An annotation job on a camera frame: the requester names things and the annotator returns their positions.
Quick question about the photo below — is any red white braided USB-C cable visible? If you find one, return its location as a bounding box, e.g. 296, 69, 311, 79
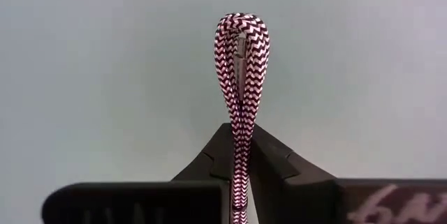
213, 12, 271, 224

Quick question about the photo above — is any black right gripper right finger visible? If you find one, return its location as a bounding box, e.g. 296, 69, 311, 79
248, 123, 447, 224

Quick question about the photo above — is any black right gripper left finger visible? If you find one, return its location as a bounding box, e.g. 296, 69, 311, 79
41, 122, 234, 224

